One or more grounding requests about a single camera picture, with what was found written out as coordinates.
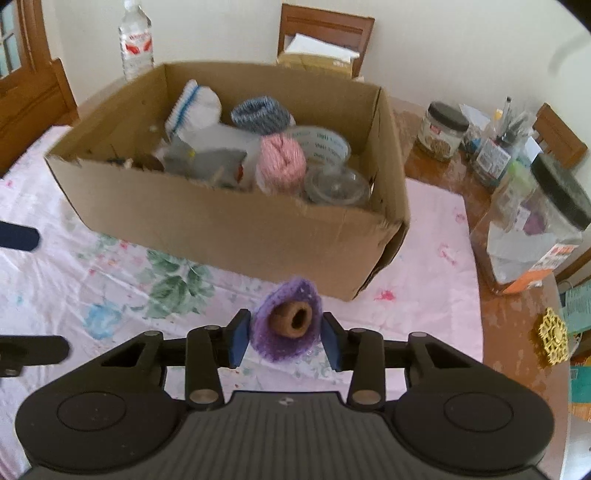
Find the gold openwork trivet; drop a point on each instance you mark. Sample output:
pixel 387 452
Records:
pixel 552 337

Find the large black-lidded plastic jar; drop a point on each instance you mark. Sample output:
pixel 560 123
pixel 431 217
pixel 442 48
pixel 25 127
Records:
pixel 531 230

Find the colourful carton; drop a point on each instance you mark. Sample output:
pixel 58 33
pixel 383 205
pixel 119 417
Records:
pixel 581 390

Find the pink floral tablecloth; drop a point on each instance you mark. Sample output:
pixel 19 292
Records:
pixel 115 286

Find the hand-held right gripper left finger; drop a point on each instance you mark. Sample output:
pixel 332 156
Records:
pixel 238 341

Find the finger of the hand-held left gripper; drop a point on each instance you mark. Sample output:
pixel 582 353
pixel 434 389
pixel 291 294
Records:
pixel 37 348
pixel 18 236

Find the purple knitted pouch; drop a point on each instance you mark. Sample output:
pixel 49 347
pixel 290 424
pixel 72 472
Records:
pixel 277 346

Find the tan tissue box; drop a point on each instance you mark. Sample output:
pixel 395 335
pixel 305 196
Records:
pixel 318 62

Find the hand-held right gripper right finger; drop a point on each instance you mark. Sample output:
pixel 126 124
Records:
pixel 332 344

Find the cardboard box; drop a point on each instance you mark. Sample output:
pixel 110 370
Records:
pixel 207 230

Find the small black-lidded jar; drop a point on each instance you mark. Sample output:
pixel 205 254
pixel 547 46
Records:
pixel 441 134

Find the white sock with blue stripes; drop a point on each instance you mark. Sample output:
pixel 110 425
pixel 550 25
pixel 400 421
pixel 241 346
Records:
pixel 198 104

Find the brown scrunchie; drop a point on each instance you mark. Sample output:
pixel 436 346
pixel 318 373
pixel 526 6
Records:
pixel 288 318

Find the blue knitted roll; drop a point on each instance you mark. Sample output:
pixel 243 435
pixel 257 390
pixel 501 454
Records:
pixel 261 115

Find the clear tape roll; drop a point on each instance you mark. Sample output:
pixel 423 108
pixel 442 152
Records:
pixel 323 143

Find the wooden chair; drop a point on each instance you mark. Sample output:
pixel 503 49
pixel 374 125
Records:
pixel 41 120
pixel 558 134
pixel 328 23

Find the pink knitted cloth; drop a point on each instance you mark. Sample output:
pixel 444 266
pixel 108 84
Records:
pixel 281 161

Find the teal packet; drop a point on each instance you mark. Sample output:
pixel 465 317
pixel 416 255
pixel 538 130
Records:
pixel 577 307

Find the cluttered pen holder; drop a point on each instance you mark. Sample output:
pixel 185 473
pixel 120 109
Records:
pixel 496 147

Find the wooden desktop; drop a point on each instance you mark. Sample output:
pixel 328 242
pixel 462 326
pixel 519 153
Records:
pixel 512 332

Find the wooden door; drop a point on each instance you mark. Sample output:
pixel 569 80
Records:
pixel 18 41

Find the glass jar with dark contents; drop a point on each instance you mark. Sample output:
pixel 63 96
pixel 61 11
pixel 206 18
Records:
pixel 337 187

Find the clear water bottle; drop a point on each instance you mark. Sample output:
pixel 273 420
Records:
pixel 136 41

